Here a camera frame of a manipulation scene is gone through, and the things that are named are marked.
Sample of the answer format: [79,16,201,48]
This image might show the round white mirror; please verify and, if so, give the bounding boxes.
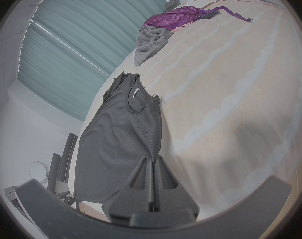
[28,161,48,182]

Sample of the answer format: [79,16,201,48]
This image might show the white printed pillow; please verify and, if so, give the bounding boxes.
[181,0,221,8]

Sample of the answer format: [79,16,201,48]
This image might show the black T-shirt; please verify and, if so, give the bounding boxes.
[74,71,164,222]

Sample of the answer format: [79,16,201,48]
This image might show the blue-green curtain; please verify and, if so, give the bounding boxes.
[30,0,166,77]
[16,21,111,121]

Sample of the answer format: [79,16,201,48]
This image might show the grey knit garment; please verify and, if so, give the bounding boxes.
[133,26,175,66]

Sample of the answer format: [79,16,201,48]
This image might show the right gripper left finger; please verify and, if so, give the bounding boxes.
[107,156,154,223]

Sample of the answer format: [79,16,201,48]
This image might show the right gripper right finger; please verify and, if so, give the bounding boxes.
[154,156,200,219]

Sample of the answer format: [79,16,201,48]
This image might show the black dressing table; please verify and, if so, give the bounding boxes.
[47,133,79,206]

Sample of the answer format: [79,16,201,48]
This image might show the small dark grey garment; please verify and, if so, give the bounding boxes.
[199,10,221,19]

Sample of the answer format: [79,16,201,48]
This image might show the purple satin garment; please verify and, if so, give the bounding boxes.
[140,5,253,32]

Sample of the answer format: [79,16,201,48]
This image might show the bed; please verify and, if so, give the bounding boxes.
[66,0,302,221]

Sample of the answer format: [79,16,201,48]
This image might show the grey bedside table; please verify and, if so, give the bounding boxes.
[163,0,177,12]

